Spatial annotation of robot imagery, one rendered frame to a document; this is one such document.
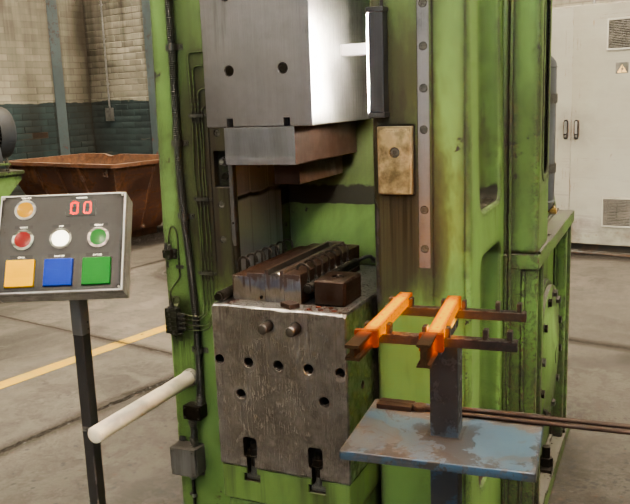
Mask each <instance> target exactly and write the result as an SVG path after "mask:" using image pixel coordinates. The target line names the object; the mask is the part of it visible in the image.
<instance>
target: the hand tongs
mask: <svg viewBox="0 0 630 504"><path fill-rule="evenodd" d="M377 408H379V409H388V410H398V411H407V412H411V411H412V410H414V411H416V412H424V411H430V405H426V404H425V403H422V402H418V403H415V401H411V400H401V399H391V398H381V399H380V400H379V401H378V403H377ZM469 412H471V413H469ZM478 413H480V414H478ZM488 414H490V415H488ZM497 415H499V416H497ZM506 416H509V417H506ZM462 417H470V418H479V419H488V420H497V421H506V422H515V423H524V424H533V425H543V426H552V427H561V428H570V429H579V430H588V431H597V432H607V433H616V434H625V435H630V430H627V429H630V424H623V423H613V422H604V421H594V420H585V419H575V418H565V417H556V416H546V415H537V414H527V413H517V412H508V411H498V410H488V409H479V408H469V407H462ZM515 417H518V418H515ZM525 418H528V419H525ZM534 419H537V420H534ZM543 420H546V421H543ZM553 421H556V422H553ZM562 422H565V423H562ZM571 423H575V424H571ZM581 424H584V425H581ZM590 425H593V426H590ZM599 426H603V427H599ZM609 427H612V428H609ZM618 428H621V429H618Z"/></svg>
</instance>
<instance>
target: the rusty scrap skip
mask: <svg viewBox="0 0 630 504"><path fill-rule="evenodd" d="M9 163H11V165H10V167H9V169H16V170H24V171H25V172H24V174H21V175H22V180H21V181H20V182H19V183H18V185H19V186H20V187H21V189H22V190H23V192H24V193H25V194H26V195H52V194H78V193H104V192H127V194H128V196H129V197H130V199H131V201H132V203H133V207H132V234H131V238H133V237H138V236H143V235H147V234H152V233H157V226H158V225H161V223H162V221H163V220H162V203H161V186H160V169H159V154H117V155H110V154H106V153H81V154H71V155H60V156H50V157H40V158H30V159H19V160H9Z"/></svg>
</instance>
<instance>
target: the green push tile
mask: <svg viewBox="0 0 630 504"><path fill-rule="evenodd" d="M111 261H112V258H111V257H110V256H108V257H83V258H82V275H81V285H108V284H110V283H111Z"/></svg>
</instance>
